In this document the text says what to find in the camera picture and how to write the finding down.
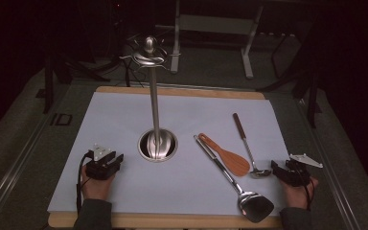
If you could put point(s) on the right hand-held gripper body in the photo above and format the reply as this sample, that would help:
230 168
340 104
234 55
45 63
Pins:
300 175

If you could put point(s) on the wooden rice spoon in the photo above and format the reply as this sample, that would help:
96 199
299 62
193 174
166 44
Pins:
233 161

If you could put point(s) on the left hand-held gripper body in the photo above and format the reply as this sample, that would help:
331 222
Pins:
99 171

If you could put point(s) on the person's right hand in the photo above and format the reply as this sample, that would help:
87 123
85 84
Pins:
297 195

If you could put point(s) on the steel utensil rack stand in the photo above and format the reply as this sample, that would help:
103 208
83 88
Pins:
155 111

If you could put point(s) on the white metal stand frame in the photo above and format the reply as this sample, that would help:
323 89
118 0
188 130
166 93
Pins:
217 24

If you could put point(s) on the black stand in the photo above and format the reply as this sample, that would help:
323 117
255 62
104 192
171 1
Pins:
48 89

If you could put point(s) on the dark curved object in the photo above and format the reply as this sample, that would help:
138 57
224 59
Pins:
255 204

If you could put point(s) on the person's left hand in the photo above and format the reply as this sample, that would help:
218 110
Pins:
96 188

